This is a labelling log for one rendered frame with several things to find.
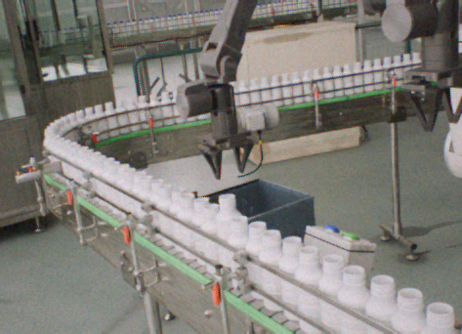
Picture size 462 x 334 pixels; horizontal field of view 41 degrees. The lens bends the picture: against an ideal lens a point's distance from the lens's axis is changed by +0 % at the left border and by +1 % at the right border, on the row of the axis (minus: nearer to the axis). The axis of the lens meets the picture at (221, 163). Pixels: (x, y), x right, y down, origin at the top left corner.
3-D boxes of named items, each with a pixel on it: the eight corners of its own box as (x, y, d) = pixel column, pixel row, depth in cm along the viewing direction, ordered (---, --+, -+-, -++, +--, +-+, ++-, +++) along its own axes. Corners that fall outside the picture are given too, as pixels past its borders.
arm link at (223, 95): (237, 80, 130) (224, 78, 135) (210, 86, 127) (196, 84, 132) (240, 111, 132) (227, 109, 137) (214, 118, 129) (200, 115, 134)
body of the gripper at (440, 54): (478, 73, 98) (478, 26, 96) (436, 85, 93) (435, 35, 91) (443, 71, 104) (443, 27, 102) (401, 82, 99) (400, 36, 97)
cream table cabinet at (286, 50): (334, 133, 656) (327, 20, 623) (361, 146, 598) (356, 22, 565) (236, 150, 633) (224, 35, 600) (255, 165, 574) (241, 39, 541)
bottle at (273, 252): (259, 303, 130) (251, 231, 126) (283, 295, 132) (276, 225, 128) (272, 315, 125) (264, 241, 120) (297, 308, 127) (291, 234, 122)
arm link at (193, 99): (236, 55, 127) (215, 52, 134) (188, 63, 121) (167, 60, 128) (240, 111, 130) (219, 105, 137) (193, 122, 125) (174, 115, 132)
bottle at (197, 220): (226, 261, 152) (218, 198, 148) (207, 270, 149) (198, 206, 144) (211, 254, 157) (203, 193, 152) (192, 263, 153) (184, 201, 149)
